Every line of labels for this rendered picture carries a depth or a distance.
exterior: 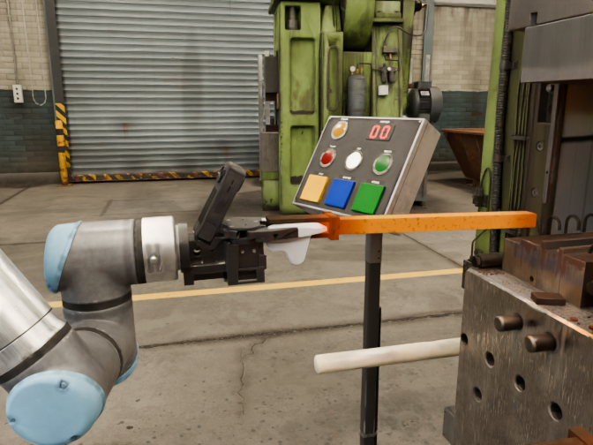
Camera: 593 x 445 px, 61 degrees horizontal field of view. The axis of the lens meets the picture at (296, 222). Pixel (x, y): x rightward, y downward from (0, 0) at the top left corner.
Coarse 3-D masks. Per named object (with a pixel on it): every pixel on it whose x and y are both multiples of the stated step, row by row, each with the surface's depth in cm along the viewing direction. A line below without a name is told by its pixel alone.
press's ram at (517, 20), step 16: (512, 0) 93; (528, 0) 89; (544, 0) 85; (560, 0) 82; (576, 0) 78; (592, 0) 76; (512, 16) 93; (528, 16) 89; (544, 16) 85; (560, 16) 82; (576, 16) 79
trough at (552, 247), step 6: (570, 240) 89; (576, 240) 90; (582, 240) 90; (588, 240) 90; (546, 246) 88; (552, 246) 89; (558, 246) 89; (564, 246) 89; (552, 252) 87; (558, 252) 87
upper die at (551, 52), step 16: (592, 16) 76; (528, 32) 89; (544, 32) 85; (560, 32) 82; (576, 32) 79; (592, 32) 76; (528, 48) 89; (544, 48) 86; (560, 48) 82; (576, 48) 79; (592, 48) 76; (528, 64) 90; (544, 64) 86; (560, 64) 82; (576, 64) 79; (592, 64) 76; (528, 80) 90; (544, 80) 86; (560, 80) 83; (576, 80) 83; (592, 80) 83
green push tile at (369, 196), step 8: (368, 184) 125; (360, 192) 126; (368, 192) 124; (376, 192) 122; (360, 200) 125; (368, 200) 123; (376, 200) 121; (352, 208) 126; (360, 208) 124; (368, 208) 122; (376, 208) 121
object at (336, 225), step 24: (288, 216) 74; (312, 216) 74; (336, 216) 74; (360, 216) 77; (384, 216) 78; (408, 216) 78; (432, 216) 79; (456, 216) 79; (480, 216) 80; (504, 216) 81; (528, 216) 82
